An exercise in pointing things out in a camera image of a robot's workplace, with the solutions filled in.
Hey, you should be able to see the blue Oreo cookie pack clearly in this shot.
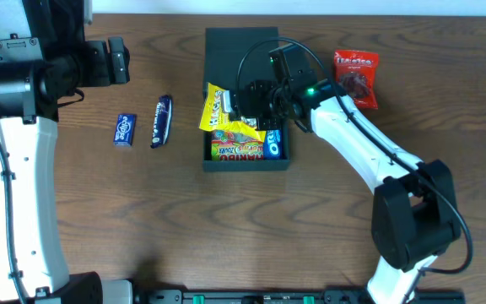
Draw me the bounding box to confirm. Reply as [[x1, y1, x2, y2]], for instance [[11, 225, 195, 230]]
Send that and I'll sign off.
[[263, 130, 283, 160]]

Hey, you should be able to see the yellow Hacks candy bag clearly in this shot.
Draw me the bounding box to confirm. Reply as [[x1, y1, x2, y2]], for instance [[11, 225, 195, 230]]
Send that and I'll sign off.
[[199, 83, 266, 142]]

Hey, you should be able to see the dark green gift box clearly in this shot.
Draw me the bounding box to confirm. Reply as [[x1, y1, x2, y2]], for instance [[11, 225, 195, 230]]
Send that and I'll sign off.
[[202, 27, 290, 171]]

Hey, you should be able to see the green Haribo gummy bag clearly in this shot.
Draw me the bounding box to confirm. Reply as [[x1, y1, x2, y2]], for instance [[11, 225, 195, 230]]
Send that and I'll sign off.
[[211, 130, 264, 161]]

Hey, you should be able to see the blue Eclipse mint box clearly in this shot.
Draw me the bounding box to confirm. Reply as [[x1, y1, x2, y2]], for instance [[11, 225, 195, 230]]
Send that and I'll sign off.
[[113, 113, 137, 147]]

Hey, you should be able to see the dark blue Cadbury chocolate bar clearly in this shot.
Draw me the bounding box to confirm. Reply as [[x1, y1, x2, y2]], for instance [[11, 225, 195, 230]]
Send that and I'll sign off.
[[150, 95, 173, 149]]

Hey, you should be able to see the red Hacks candy bag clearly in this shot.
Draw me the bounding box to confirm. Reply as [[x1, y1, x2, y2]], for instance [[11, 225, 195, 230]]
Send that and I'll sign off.
[[333, 50, 380, 109]]

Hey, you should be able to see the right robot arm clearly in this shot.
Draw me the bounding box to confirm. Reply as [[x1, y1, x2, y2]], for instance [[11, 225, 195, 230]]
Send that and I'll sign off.
[[221, 38, 467, 303]]

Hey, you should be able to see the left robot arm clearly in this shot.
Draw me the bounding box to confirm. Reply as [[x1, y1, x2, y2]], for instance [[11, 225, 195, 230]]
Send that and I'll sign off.
[[0, 0, 134, 303]]

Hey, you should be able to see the right black cable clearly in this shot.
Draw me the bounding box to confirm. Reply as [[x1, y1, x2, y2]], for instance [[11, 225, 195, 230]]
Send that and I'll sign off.
[[235, 36, 474, 275]]

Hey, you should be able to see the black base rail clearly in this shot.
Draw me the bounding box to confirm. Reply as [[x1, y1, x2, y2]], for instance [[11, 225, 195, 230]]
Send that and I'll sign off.
[[132, 288, 467, 304]]

